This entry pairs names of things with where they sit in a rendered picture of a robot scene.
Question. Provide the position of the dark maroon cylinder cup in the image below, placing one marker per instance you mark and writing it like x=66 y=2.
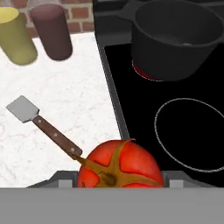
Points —
x=52 y=32

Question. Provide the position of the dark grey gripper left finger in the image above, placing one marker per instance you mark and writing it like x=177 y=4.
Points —
x=62 y=178

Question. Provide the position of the yellow-green cylinder cup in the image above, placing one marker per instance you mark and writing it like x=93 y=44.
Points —
x=16 y=38

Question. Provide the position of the dark grey pot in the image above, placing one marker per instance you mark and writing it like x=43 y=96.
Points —
x=175 y=38

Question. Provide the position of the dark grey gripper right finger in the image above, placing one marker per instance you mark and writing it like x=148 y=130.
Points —
x=180 y=178

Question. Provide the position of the black hob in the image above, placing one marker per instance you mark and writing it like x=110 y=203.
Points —
x=180 y=116

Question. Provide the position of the red tomato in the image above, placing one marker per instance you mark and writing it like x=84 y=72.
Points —
x=131 y=163

